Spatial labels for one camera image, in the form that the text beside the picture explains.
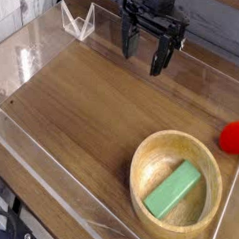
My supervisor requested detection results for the red fuzzy ball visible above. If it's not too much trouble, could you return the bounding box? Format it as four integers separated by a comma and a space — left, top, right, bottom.
219, 121, 239, 155

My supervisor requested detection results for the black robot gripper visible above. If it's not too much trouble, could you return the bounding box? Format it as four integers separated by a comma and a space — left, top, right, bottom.
121, 0, 190, 77

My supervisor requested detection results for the green rectangular block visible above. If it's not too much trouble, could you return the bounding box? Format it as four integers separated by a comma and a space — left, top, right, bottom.
143, 161, 201, 219

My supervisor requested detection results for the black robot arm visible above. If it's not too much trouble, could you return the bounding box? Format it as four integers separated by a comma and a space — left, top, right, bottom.
121, 0, 190, 77

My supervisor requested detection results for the brown wooden bowl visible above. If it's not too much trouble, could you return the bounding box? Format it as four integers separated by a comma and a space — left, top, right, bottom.
129, 130, 223, 239

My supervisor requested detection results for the black device with cable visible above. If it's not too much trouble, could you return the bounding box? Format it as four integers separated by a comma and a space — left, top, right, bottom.
0, 209, 37, 239

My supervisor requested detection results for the clear acrylic corner bracket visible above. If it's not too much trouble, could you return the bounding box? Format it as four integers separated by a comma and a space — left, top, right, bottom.
60, 1, 95, 41

